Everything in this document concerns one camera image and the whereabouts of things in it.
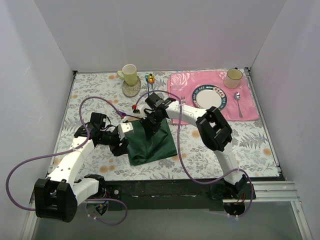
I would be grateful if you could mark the silver spoon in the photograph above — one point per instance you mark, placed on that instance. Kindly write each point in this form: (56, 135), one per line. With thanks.
(237, 97)

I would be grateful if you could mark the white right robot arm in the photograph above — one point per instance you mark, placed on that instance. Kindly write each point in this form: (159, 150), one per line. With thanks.
(214, 130)

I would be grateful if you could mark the blue handled spoon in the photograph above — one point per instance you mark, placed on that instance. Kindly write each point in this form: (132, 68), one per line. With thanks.
(147, 82)

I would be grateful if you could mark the aluminium frame rail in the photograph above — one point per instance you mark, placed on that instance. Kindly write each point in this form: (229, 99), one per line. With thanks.
(269, 191)

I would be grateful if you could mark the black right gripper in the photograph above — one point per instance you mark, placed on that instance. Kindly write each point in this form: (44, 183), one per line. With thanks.
(150, 124)

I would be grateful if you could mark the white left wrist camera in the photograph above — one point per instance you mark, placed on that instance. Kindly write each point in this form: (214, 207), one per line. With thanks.
(124, 129)

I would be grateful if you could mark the speckled round coaster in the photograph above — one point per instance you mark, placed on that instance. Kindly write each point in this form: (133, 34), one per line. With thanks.
(131, 90)

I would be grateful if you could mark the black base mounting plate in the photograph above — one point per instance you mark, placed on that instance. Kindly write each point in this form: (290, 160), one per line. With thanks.
(173, 195)

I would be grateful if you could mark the yellow-green mug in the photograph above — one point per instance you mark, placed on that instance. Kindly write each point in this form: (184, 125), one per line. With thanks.
(128, 74)

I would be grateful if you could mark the gold rainbow spoon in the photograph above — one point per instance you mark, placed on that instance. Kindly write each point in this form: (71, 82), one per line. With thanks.
(152, 86)

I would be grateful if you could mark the silver fork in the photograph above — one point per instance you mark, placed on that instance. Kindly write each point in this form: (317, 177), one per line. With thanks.
(183, 100)

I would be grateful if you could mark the pink rose placemat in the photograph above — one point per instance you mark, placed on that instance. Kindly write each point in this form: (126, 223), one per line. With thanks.
(184, 83)

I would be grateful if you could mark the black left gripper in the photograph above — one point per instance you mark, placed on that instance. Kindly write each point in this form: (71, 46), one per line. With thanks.
(120, 146)

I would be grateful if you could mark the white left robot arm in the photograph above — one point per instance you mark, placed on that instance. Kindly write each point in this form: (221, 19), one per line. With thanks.
(58, 196)

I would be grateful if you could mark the white plate blue rim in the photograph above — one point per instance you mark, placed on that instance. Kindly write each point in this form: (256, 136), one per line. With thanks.
(207, 96)

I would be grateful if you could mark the dark green cloth napkin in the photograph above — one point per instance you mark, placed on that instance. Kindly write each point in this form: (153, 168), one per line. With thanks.
(142, 149)

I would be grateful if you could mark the cream enamel mug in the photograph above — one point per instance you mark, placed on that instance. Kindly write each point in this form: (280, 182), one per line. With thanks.
(233, 78)

